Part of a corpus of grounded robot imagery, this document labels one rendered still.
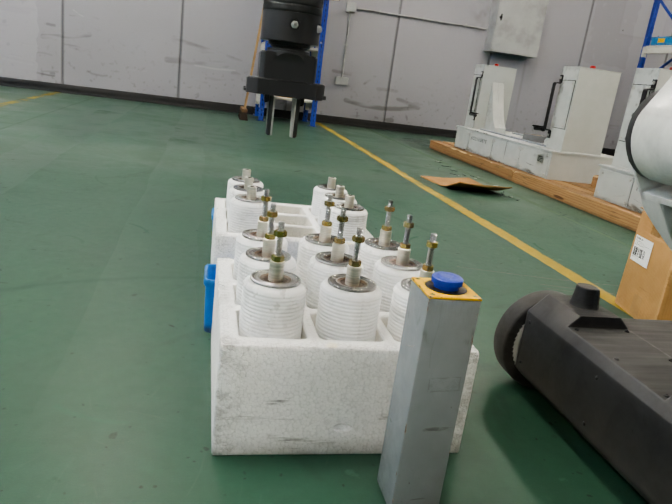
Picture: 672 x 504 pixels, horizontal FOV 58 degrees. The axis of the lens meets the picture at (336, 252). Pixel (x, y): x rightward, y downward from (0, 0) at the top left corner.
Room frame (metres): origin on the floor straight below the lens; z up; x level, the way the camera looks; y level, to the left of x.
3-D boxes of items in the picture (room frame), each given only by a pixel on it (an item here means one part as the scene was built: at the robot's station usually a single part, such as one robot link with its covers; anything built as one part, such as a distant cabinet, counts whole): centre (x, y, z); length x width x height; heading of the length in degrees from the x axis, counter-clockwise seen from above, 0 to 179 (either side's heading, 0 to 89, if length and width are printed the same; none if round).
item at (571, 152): (4.82, -1.38, 0.45); 1.61 x 0.57 x 0.74; 13
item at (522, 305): (1.14, -0.44, 0.10); 0.20 x 0.05 x 0.20; 103
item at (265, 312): (0.85, 0.08, 0.16); 0.10 x 0.10 x 0.18
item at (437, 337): (0.73, -0.14, 0.16); 0.07 x 0.07 x 0.31; 13
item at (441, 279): (0.73, -0.14, 0.32); 0.04 x 0.04 x 0.02
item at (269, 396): (0.99, 0.00, 0.09); 0.39 x 0.39 x 0.18; 13
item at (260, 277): (0.85, 0.08, 0.25); 0.08 x 0.08 x 0.01
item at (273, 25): (0.96, 0.11, 0.57); 0.13 x 0.10 x 0.12; 103
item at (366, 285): (0.88, -0.03, 0.25); 0.08 x 0.08 x 0.01
